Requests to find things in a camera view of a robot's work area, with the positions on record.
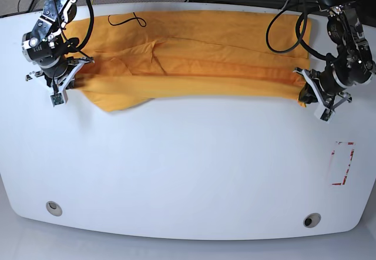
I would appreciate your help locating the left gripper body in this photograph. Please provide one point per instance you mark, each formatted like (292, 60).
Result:
(331, 84)

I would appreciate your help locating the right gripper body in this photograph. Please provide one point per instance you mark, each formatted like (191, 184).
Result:
(56, 69)

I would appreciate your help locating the orange yellow t-shirt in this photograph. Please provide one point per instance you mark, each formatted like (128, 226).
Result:
(189, 53)

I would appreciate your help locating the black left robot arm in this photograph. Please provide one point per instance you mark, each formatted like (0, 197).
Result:
(344, 29)

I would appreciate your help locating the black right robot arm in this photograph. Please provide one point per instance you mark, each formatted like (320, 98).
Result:
(54, 18)

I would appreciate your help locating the red tape marker rectangle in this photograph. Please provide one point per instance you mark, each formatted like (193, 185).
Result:
(340, 162)

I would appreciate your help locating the left table grommet hole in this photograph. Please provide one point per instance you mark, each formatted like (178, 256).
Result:
(53, 208)

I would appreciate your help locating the table grommet hole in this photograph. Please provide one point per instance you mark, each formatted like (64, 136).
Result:
(312, 220)
(53, 208)

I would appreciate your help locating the right table grommet hole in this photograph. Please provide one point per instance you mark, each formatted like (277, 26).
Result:
(312, 220)

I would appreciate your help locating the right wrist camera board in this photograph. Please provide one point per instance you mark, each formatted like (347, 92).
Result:
(58, 99)

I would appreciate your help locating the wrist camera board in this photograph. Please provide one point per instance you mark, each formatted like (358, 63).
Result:
(324, 114)
(58, 99)

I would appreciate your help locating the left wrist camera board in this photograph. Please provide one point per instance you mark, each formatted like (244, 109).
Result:
(324, 114)

